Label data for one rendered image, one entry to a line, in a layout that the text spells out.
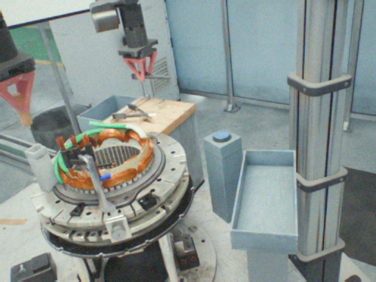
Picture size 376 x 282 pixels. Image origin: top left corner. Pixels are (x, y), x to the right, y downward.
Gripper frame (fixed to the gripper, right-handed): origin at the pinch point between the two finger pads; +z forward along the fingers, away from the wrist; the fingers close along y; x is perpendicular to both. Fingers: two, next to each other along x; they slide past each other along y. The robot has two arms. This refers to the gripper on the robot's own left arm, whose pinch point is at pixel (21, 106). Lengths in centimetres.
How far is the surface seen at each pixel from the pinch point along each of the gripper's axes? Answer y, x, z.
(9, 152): -88, 15, 61
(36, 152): 2.1, -1.5, 8.4
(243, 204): 32.1, 21.2, 22.6
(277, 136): -54, 189, 142
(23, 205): -43, 1, 53
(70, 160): 14.0, -0.9, 5.1
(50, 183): 2.8, -1.7, 15.6
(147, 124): -5.0, 29.9, 22.6
